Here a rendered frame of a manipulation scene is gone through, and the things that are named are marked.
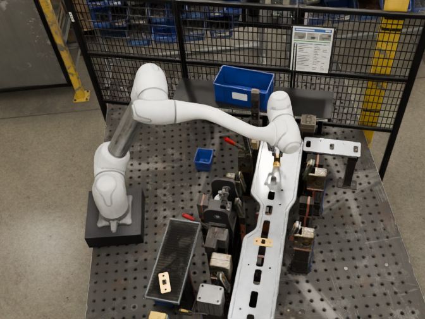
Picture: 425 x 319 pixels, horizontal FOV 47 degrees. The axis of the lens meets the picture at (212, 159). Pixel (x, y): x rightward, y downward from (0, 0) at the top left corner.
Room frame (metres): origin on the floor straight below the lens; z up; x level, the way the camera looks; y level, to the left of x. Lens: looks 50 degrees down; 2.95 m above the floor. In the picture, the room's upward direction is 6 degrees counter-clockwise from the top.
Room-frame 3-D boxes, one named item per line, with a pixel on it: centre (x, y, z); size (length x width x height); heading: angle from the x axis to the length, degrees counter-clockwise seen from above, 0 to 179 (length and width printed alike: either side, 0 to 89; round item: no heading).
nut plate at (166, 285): (0.89, 0.24, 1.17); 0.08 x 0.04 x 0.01; 7
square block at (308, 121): (1.78, -0.53, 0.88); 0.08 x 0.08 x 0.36; 73
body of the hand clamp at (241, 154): (1.61, -0.17, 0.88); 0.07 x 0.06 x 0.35; 73
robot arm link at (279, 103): (1.55, -0.32, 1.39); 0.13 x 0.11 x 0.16; 4
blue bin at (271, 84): (2.05, -0.22, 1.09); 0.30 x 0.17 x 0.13; 65
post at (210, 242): (1.09, 0.05, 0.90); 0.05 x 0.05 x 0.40; 73
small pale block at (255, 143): (1.67, -0.23, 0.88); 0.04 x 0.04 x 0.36; 73
